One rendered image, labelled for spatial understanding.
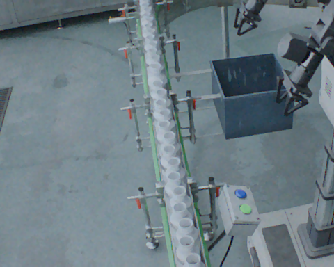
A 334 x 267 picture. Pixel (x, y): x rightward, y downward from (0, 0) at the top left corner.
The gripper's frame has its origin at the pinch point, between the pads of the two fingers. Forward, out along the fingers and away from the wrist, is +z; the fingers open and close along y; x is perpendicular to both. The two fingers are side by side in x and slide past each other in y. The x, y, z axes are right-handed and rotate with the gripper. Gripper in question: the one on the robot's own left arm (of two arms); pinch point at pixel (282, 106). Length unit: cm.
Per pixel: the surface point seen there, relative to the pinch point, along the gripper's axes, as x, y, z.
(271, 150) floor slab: 98, -115, 95
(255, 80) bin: 39, -82, 34
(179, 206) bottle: -23.9, 17.5, 27.4
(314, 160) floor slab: 119, -98, 83
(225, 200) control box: -10.2, 14.6, 25.2
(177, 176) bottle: -22.3, 6.1, 26.9
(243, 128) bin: 28, -52, 44
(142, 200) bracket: -28.5, 6.3, 38.4
